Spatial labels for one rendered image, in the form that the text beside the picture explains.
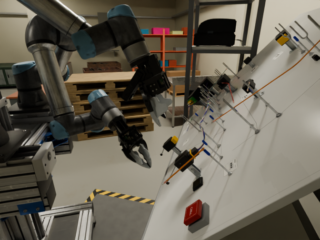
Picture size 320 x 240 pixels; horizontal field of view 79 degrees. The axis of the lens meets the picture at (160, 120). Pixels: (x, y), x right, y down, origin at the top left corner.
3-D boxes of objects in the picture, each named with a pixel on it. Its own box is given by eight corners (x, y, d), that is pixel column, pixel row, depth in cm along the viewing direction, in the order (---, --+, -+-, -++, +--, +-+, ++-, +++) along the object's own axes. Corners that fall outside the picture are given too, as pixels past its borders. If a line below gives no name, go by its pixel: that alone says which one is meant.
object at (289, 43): (298, 39, 86) (284, 25, 86) (301, 46, 78) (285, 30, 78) (288, 47, 89) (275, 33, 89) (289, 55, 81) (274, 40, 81)
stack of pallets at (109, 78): (143, 114, 433) (141, 70, 398) (154, 131, 352) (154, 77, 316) (78, 121, 395) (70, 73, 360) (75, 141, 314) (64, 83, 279)
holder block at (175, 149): (170, 160, 112) (157, 149, 111) (184, 148, 106) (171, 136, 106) (168, 165, 107) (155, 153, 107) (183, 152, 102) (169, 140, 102)
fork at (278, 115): (283, 114, 53) (245, 78, 52) (277, 118, 54) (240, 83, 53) (281, 112, 55) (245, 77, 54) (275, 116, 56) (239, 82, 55)
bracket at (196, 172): (196, 172, 71) (186, 163, 71) (201, 168, 70) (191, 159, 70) (196, 179, 67) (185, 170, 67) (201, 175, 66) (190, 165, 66)
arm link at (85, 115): (75, 124, 85) (78, 108, 77) (99, 117, 92) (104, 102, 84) (83, 138, 82) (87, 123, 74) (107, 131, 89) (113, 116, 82)
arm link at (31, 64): (14, 86, 109) (7, 61, 104) (41, 83, 117) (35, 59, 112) (18, 90, 101) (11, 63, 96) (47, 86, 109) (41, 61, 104)
